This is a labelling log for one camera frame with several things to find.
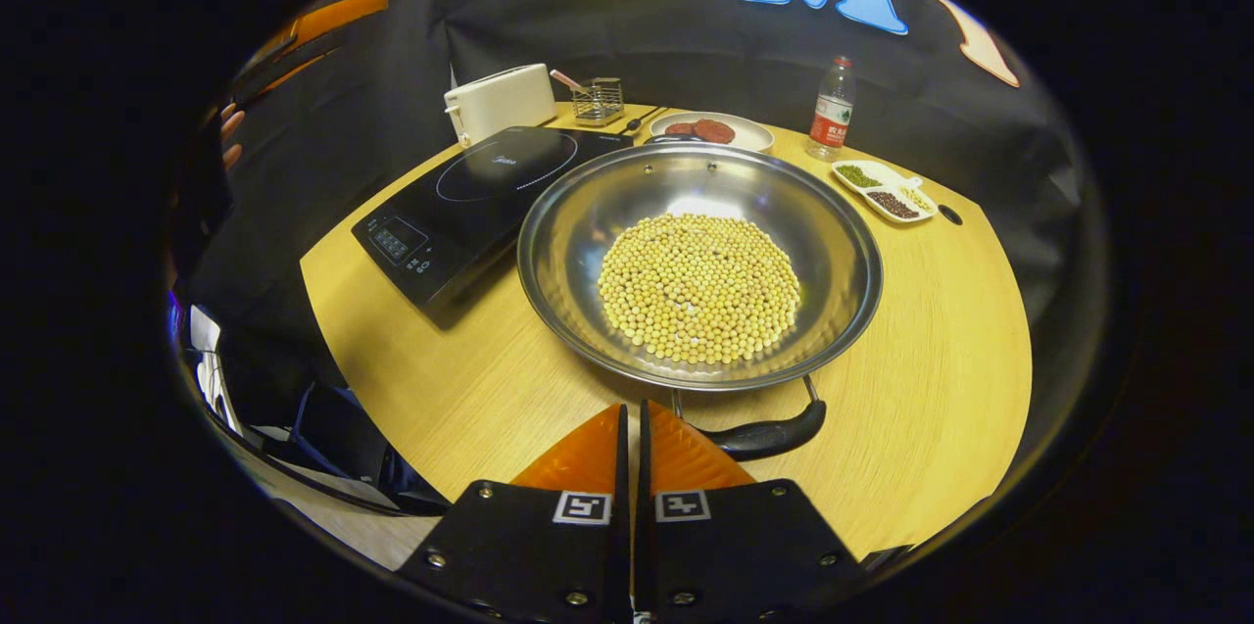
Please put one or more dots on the white toaster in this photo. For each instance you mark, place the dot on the white toaster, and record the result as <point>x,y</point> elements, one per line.
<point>500,103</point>

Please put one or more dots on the stainless steel pot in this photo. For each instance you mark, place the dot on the stainless steel pot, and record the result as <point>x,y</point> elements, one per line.
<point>588,213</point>

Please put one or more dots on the black backdrop cloth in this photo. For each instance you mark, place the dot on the black backdrop cloth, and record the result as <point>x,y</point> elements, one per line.
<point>637,36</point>

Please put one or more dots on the white oval plate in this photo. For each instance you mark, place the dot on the white oval plate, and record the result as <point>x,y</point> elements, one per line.
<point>754,136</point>

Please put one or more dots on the clear water bottle red label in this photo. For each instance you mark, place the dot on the clear water bottle red label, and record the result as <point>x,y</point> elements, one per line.
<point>831,120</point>

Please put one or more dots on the green mung beans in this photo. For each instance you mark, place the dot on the green mung beans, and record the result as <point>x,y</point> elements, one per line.
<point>857,176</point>

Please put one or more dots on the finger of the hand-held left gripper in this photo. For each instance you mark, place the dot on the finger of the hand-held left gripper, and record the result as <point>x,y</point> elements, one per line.
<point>289,75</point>
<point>338,15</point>

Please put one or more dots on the white divided dish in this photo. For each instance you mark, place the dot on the white divided dish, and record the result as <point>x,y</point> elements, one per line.
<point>887,183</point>

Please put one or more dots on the pink straw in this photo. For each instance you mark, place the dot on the pink straw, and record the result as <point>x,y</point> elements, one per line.
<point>566,80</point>

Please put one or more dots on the dark red beans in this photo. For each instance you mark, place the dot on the dark red beans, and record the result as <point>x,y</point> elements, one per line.
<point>893,205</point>

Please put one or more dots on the small portion of pale beans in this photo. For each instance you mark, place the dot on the small portion of pale beans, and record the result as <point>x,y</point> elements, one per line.
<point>917,199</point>

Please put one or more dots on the raw red meat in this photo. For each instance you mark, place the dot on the raw red meat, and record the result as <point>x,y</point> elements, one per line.
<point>705,130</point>

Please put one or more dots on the pile of soybeans in pot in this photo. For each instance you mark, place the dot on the pile of soybeans in pot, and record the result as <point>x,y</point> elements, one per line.
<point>700,291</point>

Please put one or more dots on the black table grommet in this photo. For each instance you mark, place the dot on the black table grommet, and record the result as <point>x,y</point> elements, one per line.
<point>950,215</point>

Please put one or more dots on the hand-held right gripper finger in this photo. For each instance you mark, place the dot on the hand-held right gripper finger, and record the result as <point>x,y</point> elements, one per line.
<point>623,467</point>
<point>643,467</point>

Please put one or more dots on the black induction cooktop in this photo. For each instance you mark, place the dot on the black induction cooktop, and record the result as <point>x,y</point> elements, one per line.
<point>441,222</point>

